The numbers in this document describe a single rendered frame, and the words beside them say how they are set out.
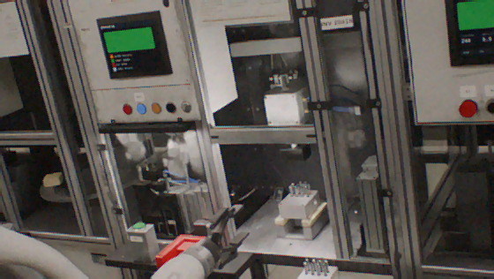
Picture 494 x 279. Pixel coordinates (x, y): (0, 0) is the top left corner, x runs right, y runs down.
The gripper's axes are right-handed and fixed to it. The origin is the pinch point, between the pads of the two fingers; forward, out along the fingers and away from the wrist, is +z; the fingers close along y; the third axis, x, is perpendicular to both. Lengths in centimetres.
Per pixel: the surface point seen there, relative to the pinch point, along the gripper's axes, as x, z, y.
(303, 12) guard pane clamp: -21, 21, 55
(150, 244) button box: 43.0, 9.9, -15.1
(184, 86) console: 22.9, 20.5, 36.0
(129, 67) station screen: 41, 18, 44
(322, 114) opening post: -21.2, 22.2, 25.0
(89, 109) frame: 66, 22, 30
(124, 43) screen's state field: 41, 18, 52
